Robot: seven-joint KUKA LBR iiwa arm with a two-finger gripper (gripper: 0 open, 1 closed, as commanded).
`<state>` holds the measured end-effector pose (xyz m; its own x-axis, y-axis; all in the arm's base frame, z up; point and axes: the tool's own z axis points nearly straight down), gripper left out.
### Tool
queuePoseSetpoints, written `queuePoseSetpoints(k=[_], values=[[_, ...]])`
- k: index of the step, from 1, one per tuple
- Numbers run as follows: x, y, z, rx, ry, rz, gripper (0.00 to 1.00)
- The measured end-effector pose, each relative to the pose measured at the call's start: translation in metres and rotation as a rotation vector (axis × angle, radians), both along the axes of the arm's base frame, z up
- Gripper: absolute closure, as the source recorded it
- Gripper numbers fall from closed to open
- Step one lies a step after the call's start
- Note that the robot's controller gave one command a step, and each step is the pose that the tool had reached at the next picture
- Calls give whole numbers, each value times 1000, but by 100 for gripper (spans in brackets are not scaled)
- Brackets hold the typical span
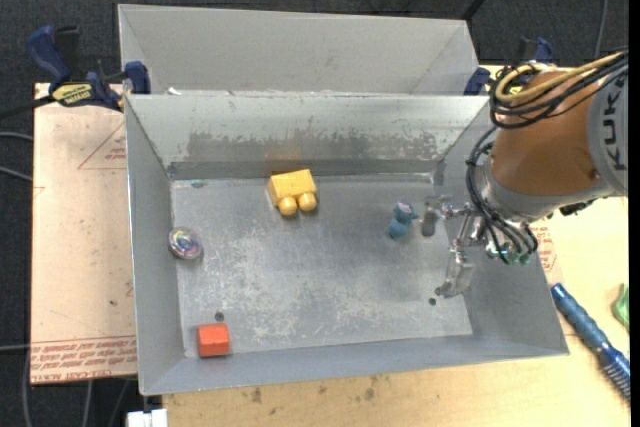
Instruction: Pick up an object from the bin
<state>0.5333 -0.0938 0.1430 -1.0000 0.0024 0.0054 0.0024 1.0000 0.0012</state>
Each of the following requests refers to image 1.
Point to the grey metal bin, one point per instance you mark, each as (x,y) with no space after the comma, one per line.
(320,265)

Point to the brown cardboard board, red print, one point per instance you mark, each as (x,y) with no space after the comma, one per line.
(80,240)

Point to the blue toy animal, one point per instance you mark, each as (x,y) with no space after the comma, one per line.
(401,222)

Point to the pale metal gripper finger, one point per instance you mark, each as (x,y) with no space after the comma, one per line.
(460,272)
(428,221)

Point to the green translucent object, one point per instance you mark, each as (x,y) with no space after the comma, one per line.
(622,307)

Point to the orange-red cube block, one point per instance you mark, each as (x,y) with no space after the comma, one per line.
(213,340)

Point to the yellow toy building block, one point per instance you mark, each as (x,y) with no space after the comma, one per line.
(292,187)

